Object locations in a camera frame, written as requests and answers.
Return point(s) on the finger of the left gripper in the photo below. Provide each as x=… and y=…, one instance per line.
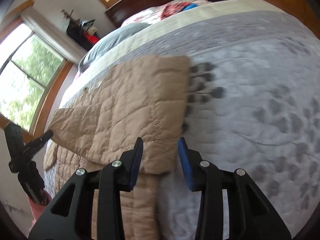
x=37, y=144

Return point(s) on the red patterned cloth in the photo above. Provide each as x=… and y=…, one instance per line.
x=173, y=8

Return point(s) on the black coat rack with clothes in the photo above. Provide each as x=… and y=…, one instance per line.
x=83, y=32

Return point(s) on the left hand black glove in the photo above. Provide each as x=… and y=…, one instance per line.
x=33, y=184

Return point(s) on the left forearm pink sleeve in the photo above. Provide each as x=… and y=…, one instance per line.
x=37, y=209

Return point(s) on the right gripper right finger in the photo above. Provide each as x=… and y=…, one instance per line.
x=232, y=205

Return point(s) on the grey pillow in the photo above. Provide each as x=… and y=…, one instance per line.
x=108, y=42

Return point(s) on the side window wooden frame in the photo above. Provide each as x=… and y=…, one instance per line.
x=32, y=73

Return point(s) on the grey floral bed quilt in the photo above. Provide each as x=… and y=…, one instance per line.
x=252, y=103

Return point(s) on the blue cloth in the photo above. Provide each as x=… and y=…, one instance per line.
x=190, y=6

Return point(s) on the striped beige curtain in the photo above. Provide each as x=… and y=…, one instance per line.
x=56, y=38

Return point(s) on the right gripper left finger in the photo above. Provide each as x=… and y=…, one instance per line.
x=69, y=214

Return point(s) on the beige quilted down jacket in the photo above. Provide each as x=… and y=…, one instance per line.
x=142, y=98

